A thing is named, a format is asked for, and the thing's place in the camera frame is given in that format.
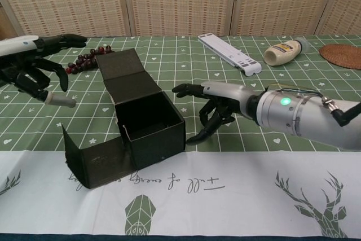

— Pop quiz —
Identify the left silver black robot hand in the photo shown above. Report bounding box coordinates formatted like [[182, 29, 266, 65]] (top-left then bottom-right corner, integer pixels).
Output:
[[0, 33, 88, 109]]

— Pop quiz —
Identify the white folding stand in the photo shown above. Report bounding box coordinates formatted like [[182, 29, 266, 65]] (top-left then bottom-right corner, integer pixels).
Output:
[[197, 33, 262, 77]]

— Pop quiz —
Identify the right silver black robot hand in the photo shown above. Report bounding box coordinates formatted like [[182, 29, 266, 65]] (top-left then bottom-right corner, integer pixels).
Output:
[[171, 80, 265, 146]]

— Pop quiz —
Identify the cream mayonnaise squeeze bottle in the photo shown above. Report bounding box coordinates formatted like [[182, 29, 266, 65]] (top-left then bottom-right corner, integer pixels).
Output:
[[263, 37, 311, 67]]

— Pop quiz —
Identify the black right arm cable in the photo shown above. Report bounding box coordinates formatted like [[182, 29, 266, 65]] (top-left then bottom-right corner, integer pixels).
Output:
[[321, 96, 361, 126]]

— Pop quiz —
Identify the black cardboard box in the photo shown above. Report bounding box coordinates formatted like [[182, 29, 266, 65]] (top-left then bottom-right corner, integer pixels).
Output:
[[61, 49, 187, 190]]

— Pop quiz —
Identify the dark red grape bunch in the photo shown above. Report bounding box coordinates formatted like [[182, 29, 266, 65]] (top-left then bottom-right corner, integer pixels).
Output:
[[64, 45, 116, 75]]

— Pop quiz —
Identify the round brown woven coaster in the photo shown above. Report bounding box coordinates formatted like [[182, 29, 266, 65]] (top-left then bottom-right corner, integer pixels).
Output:
[[319, 43, 361, 71]]

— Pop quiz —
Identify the green checked deer tablecloth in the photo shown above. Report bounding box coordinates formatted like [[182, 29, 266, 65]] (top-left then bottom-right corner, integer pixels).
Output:
[[0, 34, 361, 241]]

